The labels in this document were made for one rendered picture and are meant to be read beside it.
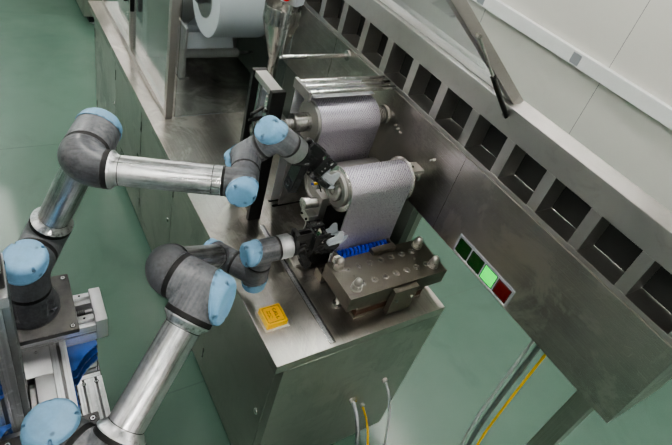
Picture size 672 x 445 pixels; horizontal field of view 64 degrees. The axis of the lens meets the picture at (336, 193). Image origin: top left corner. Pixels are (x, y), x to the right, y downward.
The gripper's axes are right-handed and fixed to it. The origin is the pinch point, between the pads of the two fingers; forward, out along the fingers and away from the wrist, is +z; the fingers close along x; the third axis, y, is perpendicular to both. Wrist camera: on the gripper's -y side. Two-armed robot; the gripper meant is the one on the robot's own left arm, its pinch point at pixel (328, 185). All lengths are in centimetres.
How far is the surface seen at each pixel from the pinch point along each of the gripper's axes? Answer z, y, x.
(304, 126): -3.2, 6.0, 22.0
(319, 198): 5.1, -5.8, 2.8
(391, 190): 16.5, 12.3, -6.0
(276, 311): 8.4, -38.5, -15.3
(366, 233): 25.2, -4.0, -6.1
